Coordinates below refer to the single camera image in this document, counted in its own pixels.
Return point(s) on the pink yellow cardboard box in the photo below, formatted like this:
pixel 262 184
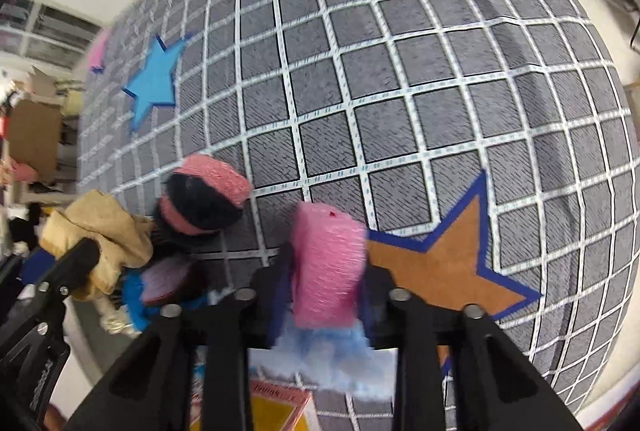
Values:
pixel 276 407

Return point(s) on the light blue fluffy cloth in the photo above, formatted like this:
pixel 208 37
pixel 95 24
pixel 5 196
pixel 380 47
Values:
pixel 336 359

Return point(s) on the purple pink sock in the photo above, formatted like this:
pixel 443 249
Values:
pixel 163 279

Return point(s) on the beige yellow plush cloth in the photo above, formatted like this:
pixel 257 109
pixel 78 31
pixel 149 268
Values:
pixel 124 239

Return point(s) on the large pink sponge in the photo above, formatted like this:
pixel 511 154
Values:
pixel 330 251

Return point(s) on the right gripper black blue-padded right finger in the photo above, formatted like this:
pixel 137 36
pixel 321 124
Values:
pixel 495 386

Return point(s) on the brown cardboard box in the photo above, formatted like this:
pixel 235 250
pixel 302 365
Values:
pixel 33 133

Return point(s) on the blue fuzzy cloth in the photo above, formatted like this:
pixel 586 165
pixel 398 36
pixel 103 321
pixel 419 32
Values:
pixel 141 314

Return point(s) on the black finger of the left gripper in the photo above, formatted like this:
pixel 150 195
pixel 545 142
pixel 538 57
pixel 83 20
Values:
pixel 33 349

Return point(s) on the pink black striped sock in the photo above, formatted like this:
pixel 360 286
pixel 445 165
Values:
pixel 201 198

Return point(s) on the grey checked star rug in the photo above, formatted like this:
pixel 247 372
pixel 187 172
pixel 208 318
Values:
pixel 488 141

